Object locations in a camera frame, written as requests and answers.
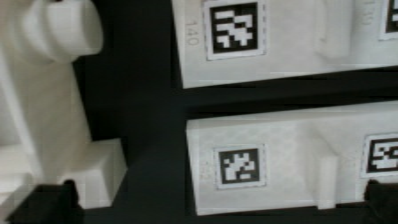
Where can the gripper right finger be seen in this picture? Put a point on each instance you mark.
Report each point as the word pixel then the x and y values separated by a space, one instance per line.
pixel 380 196

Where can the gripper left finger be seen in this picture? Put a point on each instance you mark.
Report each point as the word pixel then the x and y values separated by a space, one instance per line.
pixel 49 206

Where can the white cabinet door panel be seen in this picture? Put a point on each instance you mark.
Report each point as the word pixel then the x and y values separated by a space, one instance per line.
pixel 293 158
pixel 261 39

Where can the white cabinet body box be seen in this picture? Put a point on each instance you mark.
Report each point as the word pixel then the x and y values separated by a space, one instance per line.
pixel 51 157

